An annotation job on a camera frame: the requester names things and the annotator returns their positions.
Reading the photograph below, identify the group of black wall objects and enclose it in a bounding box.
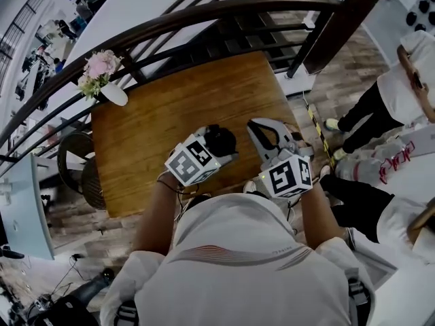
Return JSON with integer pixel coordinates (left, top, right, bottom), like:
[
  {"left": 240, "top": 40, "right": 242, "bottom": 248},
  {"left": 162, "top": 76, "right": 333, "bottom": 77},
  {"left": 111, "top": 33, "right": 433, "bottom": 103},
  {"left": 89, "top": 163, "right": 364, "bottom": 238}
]
[{"left": 379, "top": 0, "right": 435, "bottom": 33}]

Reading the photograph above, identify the white box with red print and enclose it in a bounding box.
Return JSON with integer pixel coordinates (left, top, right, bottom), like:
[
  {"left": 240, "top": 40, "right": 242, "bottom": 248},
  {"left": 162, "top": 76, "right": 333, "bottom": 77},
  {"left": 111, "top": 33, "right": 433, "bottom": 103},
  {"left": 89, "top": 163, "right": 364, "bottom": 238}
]
[{"left": 377, "top": 124, "right": 435, "bottom": 186}]

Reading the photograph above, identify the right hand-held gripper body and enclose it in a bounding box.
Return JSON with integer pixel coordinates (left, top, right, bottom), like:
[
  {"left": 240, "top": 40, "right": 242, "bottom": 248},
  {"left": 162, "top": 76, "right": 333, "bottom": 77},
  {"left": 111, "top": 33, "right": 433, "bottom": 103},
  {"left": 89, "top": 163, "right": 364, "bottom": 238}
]
[{"left": 260, "top": 136, "right": 315, "bottom": 200}]

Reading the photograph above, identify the person's right forearm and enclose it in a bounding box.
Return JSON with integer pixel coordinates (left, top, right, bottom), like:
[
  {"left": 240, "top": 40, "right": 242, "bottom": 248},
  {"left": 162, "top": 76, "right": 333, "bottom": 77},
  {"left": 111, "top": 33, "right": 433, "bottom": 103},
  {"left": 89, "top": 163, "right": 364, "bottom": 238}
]
[{"left": 298, "top": 181, "right": 351, "bottom": 251}]

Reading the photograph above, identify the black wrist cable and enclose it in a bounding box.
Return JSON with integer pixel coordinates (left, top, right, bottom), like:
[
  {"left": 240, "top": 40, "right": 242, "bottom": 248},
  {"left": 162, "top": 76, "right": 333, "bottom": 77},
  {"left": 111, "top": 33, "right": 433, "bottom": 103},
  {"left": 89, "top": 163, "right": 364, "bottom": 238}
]
[{"left": 156, "top": 170, "right": 213, "bottom": 198}]

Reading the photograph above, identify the black object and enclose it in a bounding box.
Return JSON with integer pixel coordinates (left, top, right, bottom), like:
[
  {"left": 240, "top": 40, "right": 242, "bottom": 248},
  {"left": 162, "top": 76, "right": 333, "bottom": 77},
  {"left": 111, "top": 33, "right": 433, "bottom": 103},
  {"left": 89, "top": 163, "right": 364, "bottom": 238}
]
[{"left": 203, "top": 124, "right": 238, "bottom": 158}]

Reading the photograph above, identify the white side table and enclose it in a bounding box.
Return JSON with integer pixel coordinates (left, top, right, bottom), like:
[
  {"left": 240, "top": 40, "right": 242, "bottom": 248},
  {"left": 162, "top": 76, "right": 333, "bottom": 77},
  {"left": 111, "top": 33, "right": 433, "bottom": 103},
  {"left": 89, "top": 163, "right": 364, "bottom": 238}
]
[{"left": 0, "top": 153, "right": 56, "bottom": 261}]

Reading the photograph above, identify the dark wicker chair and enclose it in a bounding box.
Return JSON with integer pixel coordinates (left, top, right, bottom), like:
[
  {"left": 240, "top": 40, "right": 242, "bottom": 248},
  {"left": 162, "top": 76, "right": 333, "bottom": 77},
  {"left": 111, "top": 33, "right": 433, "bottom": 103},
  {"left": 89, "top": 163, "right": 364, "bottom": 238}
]
[{"left": 56, "top": 132, "right": 107, "bottom": 211}]

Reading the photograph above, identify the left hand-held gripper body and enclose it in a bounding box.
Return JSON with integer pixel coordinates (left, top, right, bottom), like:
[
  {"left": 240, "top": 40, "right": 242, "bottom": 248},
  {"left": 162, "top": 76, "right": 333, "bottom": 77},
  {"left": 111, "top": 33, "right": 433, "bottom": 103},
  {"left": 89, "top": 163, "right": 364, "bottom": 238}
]
[{"left": 164, "top": 126, "right": 240, "bottom": 187}]

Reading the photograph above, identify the person's left forearm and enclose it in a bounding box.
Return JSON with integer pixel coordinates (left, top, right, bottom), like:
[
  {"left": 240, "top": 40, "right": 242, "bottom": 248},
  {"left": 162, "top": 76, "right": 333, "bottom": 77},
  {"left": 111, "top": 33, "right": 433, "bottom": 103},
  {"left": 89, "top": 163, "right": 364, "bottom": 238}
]
[{"left": 131, "top": 178, "right": 181, "bottom": 258}]

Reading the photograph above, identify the wooden table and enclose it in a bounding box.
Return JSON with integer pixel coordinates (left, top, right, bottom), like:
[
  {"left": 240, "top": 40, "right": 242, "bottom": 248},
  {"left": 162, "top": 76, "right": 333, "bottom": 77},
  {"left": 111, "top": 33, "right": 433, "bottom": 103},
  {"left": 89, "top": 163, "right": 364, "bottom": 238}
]
[{"left": 0, "top": 0, "right": 387, "bottom": 156}]

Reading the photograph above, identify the grey backpack strap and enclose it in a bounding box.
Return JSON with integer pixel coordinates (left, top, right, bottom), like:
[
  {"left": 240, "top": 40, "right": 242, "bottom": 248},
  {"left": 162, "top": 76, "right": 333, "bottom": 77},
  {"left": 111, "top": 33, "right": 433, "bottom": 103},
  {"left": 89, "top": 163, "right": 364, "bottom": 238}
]
[
  {"left": 347, "top": 276, "right": 370, "bottom": 317},
  {"left": 117, "top": 300, "right": 139, "bottom": 326}
]

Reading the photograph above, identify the pink flower bouquet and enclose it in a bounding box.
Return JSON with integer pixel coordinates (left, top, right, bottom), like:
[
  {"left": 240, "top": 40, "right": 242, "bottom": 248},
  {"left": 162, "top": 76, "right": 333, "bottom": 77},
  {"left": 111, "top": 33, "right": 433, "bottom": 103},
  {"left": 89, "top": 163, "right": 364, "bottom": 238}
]
[{"left": 77, "top": 49, "right": 124, "bottom": 101}]

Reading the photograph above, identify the white vase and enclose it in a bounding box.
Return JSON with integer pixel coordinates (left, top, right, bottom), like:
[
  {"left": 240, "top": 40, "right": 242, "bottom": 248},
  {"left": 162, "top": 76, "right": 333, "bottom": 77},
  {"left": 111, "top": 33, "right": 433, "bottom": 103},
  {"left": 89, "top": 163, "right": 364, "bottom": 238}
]
[{"left": 100, "top": 81, "right": 129, "bottom": 107}]

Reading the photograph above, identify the yellow black striped strip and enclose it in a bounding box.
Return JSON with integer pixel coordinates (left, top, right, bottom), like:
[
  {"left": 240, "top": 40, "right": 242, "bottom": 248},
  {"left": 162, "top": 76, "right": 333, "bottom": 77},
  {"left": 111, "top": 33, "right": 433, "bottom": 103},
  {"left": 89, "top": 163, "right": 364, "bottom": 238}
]
[{"left": 304, "top": 101, "right": 338, "bottom": 175}]

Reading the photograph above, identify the white floor stand base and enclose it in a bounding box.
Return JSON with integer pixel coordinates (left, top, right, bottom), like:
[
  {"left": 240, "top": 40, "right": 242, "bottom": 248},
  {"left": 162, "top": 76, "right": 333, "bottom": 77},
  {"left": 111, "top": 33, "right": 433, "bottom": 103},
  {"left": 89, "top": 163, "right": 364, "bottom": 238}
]
[{"left": 275, "top": 69, "right": 319, "bottom": 97}]

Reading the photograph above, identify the wrapped water bottle pack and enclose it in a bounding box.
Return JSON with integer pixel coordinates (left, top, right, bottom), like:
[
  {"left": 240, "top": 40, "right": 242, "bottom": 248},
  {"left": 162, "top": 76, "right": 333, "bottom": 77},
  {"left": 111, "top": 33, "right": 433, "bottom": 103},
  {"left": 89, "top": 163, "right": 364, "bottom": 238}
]
[{"left": 334, "top": 137, "right": 408, "bottom": 185}]

